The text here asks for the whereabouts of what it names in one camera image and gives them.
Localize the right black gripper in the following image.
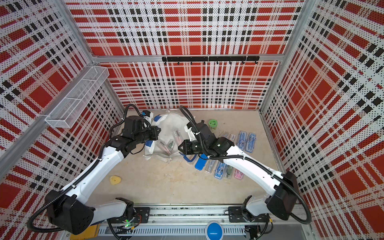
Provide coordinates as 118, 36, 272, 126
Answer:
178, 140, 208, 156

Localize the blue plastic pencil case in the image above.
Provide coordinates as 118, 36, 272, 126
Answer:
195, 158, 208, 171

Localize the clear compass case small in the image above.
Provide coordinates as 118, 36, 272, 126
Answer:
205, 160, 216, 174

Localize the clear compass case grey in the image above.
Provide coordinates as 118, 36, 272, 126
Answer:
219, 132, 230, 139

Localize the clear case pink small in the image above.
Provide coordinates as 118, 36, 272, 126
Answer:
157, 140, 175, 156

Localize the white canvas cartoon bag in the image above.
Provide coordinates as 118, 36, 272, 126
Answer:
144, 112, 198, 164

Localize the clear case green refill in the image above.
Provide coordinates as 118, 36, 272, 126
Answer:
225, 165, 234, 179

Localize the pink compass set case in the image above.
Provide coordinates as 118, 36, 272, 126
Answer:
234, 169, 244, 180

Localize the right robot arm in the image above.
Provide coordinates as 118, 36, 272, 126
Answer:
178, 106, 312, 225

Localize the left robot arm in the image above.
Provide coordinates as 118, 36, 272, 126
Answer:
27, 110, 161, 235

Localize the green lidded small jar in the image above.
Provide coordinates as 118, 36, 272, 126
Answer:
209, 119, 218, 130

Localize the yellow sponge piece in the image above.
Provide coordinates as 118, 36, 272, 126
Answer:
109, 176, 122, 186

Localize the blue round button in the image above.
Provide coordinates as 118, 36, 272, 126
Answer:
205, 221, 224, 240

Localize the yellow box at base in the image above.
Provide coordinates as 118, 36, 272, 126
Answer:
70, 225, 100, 240

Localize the white wire mesh basket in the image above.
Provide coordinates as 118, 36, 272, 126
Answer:
45, 66, 109, 129

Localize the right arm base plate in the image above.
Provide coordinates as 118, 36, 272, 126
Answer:
228, 207, 269, 223

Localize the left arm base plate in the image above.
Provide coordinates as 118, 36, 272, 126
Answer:
119, 207, 151, 226

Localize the black hook rail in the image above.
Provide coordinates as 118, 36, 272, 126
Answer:
162, 56, 260, 64

